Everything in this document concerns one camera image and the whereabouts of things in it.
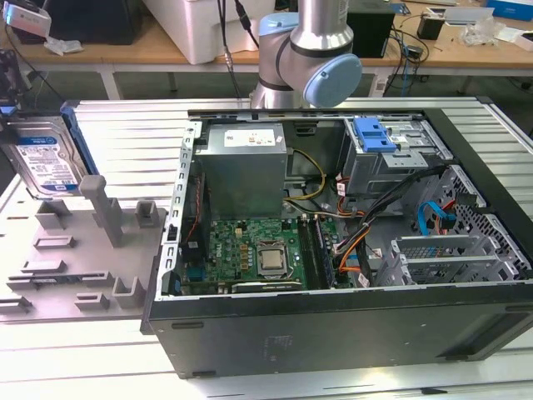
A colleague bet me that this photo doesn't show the small black box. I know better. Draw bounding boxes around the small black box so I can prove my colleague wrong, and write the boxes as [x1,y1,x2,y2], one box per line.
[417,12,445,42]

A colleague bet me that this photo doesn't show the white plastic box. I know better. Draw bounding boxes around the white plastic box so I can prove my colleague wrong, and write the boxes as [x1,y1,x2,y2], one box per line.
[143,0,301,66]

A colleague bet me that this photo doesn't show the clear plastic bag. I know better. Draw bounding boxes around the clear plastic bag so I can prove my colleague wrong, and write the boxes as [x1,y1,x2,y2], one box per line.
[460,14,507,46]

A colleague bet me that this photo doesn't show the metal disk bay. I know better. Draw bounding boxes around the metal disk bay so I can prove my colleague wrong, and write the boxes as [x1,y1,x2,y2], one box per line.
[376,164,533,287]

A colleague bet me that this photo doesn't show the blue RAM stick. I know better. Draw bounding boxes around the blue RAM stick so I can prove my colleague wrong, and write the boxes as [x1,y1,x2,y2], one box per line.
[314,215,336,289]

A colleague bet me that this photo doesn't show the black speaker box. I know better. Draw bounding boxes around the black speaker box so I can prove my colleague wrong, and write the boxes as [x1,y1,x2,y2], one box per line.
[346,4,396,59]

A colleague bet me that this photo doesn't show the crumpled white paper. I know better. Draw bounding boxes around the crumpled white paper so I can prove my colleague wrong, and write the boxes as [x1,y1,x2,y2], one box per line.
[43,33,85,57]

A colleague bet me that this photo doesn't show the black graphics card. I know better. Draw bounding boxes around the black graphics card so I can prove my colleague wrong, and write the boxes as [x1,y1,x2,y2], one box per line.
[231,279,304,295]

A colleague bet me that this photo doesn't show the large black box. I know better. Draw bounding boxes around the large black box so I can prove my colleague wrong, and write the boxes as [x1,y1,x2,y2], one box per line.
[7,0,142,46]

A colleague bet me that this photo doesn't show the hard disk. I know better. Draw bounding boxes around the hard disk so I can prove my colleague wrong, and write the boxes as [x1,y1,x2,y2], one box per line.
[0,102,100,200]

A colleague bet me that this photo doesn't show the silver CPU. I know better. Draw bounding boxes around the silver CPU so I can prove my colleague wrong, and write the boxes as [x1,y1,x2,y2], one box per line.
[260,249,289,270]

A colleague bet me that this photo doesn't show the green motherboard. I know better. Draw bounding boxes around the green motherboard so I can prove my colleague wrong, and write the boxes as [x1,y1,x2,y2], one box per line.
[181,215,349,295]

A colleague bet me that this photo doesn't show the wooden desk white frame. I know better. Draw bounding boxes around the wooden desk white frame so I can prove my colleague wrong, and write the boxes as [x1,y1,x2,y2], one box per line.
[0,18,403,101]
[385,3,533,99]

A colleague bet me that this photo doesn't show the grey optical drive bay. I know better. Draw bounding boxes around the grey optical drive bay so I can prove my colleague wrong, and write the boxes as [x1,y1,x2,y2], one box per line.
[339,116,454,200]

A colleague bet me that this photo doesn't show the yellow black cable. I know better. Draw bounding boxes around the yellow black cable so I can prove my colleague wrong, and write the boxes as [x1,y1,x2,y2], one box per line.
[285,148,329,209]

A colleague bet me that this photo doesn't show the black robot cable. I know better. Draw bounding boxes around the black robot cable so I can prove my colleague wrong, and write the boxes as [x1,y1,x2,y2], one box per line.
[218,0,245,101]

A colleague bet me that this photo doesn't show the blue SATA wire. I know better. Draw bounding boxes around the blue SATA wire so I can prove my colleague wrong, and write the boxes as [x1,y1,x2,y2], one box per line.
[416,201,450,239]

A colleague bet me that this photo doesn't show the grey power supply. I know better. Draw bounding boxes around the grey power supply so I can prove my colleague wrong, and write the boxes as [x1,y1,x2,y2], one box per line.
[194,122,289,218]

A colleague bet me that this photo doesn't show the black PC case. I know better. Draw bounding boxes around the black PC case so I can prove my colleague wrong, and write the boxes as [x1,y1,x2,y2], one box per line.
[139,94,533,380]

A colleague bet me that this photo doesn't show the red orange labelled wires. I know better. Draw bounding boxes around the red orange labelled wires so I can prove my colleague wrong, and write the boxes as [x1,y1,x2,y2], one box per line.
[332,174,366,220]

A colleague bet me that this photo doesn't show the blue drive latch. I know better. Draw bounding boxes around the blue drive latch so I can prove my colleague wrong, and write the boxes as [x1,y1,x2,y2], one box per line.
[353,118,396,154]

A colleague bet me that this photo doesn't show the black cable bundle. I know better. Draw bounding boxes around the black cable bundle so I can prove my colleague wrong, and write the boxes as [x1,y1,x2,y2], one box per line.
[332,164,453,289]

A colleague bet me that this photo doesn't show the metal CPU socket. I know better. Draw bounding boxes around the metal CPU socket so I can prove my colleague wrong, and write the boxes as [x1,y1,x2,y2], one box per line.
[254,241,293,279]

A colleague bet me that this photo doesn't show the orange disk power wire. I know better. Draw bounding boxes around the orange disk power wire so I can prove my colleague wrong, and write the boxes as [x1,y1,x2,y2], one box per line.
[440,198,461,233]

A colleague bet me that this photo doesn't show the black RAM slot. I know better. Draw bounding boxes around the black RAM slot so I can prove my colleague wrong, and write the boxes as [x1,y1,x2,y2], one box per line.
[297,217,317,289]
[303,217,323,289]
[309,217,329,289]

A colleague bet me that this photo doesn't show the grey parts rack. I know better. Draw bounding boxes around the grey parts rack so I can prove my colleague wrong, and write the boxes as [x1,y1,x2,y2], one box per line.
[0,174,170,324]

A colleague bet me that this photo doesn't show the blue cardboard box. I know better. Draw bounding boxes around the blue cardboard box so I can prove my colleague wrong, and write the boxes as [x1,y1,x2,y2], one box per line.
[486,0,533,18]

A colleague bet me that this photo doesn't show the orange wire bundle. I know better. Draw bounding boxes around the orange wire bundle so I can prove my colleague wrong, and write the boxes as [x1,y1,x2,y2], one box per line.
[337,248,364,276]

